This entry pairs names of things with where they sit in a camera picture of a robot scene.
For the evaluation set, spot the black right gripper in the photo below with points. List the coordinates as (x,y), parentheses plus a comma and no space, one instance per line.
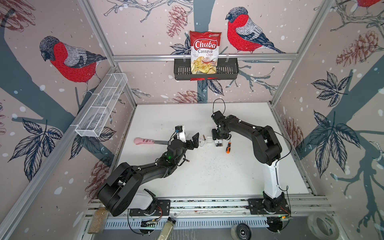
(214,136)

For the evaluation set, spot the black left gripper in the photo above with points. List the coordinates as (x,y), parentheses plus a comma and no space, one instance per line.
(191,146)

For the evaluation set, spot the orange black screwdriver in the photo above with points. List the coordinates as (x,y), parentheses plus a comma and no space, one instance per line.
(228,149)

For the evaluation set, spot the white battery cover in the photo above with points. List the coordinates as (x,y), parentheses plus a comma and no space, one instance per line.
(210,139)

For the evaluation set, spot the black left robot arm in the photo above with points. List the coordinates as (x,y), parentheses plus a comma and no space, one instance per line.
(120,190)

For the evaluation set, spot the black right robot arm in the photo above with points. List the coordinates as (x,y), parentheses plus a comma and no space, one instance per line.
(267,150)

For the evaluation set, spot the red cassava chips bag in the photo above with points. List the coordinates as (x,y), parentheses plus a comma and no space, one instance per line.
(204,52)

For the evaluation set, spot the beige powder bottle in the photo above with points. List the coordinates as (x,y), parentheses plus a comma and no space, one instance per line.
(167,229)

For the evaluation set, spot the black round speaker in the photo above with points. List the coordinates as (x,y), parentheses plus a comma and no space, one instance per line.
(241,232)

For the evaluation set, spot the brown grain bottle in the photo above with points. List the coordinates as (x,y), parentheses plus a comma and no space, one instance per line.
(98,221)

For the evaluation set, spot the clear tape roll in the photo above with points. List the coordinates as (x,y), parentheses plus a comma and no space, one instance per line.
(323,226)

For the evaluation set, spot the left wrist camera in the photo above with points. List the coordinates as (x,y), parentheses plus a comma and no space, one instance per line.
(180,133)

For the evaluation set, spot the pink handled knife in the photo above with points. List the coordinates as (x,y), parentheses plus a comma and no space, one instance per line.
(141,141)

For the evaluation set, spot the black wall basket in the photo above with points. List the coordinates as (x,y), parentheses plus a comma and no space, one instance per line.
(226,70)

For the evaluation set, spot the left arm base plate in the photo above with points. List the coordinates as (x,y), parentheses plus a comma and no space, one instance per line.
(162,207)

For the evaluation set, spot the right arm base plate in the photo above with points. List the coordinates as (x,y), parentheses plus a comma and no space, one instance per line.
(258,207)

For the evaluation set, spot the white wire mesh shelf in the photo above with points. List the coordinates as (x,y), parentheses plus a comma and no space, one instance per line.
(98,113)

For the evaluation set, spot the aluminium mounting rail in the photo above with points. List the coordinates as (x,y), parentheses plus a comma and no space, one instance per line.
(300,205)

